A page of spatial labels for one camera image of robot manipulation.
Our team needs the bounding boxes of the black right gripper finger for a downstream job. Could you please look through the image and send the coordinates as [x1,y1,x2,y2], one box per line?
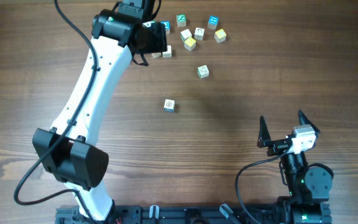
[257,116,272,147]
[298,110,320,134]

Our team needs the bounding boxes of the white green edged block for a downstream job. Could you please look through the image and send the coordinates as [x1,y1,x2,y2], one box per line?
[180,29,192,42]

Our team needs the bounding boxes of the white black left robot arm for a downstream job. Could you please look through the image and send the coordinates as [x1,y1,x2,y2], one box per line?
[32,9,167,222]

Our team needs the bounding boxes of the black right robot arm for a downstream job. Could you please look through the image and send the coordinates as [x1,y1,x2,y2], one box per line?
[257,110,334,224]

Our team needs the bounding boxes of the red I top block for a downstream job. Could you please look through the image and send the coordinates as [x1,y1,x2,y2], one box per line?
[152,52,162,58]

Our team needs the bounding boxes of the blue top block left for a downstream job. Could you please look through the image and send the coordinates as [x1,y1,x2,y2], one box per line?
[161,21,170,34]

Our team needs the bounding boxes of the blue block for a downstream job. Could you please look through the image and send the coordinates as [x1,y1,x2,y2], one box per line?
[208,16,219,30]
[161,21,170,34]

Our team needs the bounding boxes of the plain block yellow side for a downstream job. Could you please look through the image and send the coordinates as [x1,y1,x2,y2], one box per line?
[162,45,172,58]

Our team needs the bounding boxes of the green N block right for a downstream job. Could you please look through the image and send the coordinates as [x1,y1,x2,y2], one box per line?
[176,14,186,27]

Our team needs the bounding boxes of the yellow top elephant block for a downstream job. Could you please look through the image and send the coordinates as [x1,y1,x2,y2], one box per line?
[184,37,196,51]

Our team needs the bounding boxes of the plain block number two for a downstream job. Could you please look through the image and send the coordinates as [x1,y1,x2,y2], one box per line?
[195,27,204,40]

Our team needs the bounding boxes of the lone block with zero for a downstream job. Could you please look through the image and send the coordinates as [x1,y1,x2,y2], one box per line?
[197,65,209,78]

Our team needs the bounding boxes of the blue top block right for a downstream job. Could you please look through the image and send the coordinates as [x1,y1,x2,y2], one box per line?
[208,16,219,30]

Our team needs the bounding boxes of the yellow top block right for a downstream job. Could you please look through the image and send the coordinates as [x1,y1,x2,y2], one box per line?
[214,29,227,43]

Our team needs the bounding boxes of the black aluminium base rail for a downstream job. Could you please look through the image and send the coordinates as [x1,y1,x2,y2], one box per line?
[55,203,333,224]

